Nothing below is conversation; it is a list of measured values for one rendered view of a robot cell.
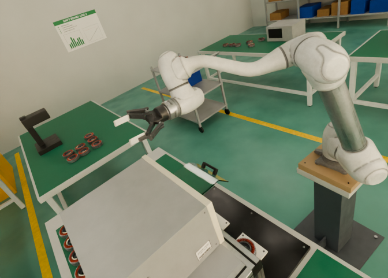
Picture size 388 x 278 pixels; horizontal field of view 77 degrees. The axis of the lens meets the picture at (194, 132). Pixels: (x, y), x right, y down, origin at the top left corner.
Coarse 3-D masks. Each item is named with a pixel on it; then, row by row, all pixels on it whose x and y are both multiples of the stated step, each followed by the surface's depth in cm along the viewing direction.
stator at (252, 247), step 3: (237, 240) 117; (240, 240) 116; (243, 240) 116; (246, 240) 116; (249, 240) 116; (240, 243) 116; (243, 243) 116; (246, 243) 116; (249, 243) 114; (252, 243) 114; (249, 246) 114; (252, 246) 113; (249, 249) 115; (252, 249) 112; (255, 249) 111; (252, 252) 110; (255, 252) 111; (255, 255) 111
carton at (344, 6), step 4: (344, 0) 565; (348, 0) 555; (332, 4) 575; (336, 4) 569; (344, 4) 557; (348, 4) 554; (332, 8) 580; (336, 8) 574; (340, 8) 567; (344, 8) 561; (348, 8) 559; (332, 12) 584; (336, 12) 578; (340, 12) 572; (344, 12) 565; (348, 12) 564
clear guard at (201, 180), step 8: (184, 168) 133; (192, 168) 131; (200, 168) 131; (176, 176) 129; (184, 176) 127; (192, 176) 126; (200, 176) 124; (208, 176) 123; (216, 176) 125; (192, 184) 121; (200, 184) 119; (208, 184) 118; (200, 192) 115
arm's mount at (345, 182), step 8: (320, 144) 160; (312, 152) 156; (304, 160) 152; (312, 160) 151; (304, 168) 149; (312, 168) 145; (320, 168) 144; (328, 168) 142; (320, 176) 141; (328, 176) 138; (336, 176) 136; (344, 176) 135; (336, 184) 134; (344, 184) 131; (352, 184) 129
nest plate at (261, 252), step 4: (240, 236) 122; (244, 236) 122; (252, 240) 119; (256, 244) 116; (256, 248) 115; (260, 248) 115; (256, 252) 114; (260, 252) 113; (264, 252) 113; (256, 256) 112; (260, 256) 112
